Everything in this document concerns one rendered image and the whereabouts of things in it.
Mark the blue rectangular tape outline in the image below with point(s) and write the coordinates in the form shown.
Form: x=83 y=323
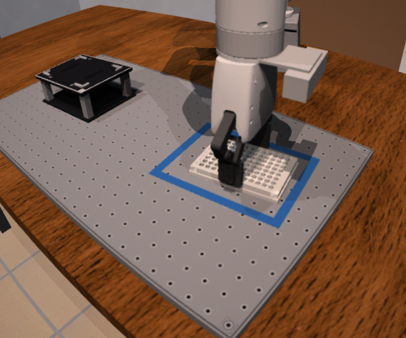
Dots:
x=273 y=221

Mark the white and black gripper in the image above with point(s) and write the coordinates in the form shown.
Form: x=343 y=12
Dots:
x=243 y=99

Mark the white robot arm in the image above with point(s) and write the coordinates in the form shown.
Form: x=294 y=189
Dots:
x=254 y=29

